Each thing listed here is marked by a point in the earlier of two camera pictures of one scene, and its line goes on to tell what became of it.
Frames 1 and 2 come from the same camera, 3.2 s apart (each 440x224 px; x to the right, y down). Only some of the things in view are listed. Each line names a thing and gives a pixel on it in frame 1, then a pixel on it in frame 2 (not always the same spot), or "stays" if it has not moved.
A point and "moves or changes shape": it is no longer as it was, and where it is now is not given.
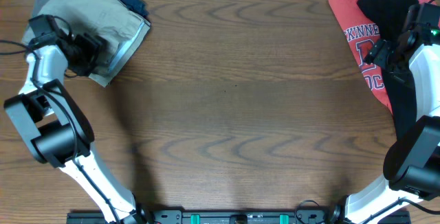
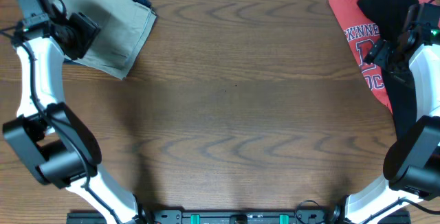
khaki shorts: x=89 y=7 moves or changes shape
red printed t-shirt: x=361 y=33 stays
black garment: x=391 y=9 stays
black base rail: x=229 y=216 stays
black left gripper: x=93 y=45 → x=89 y=28
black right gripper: x=380 y=53 stays
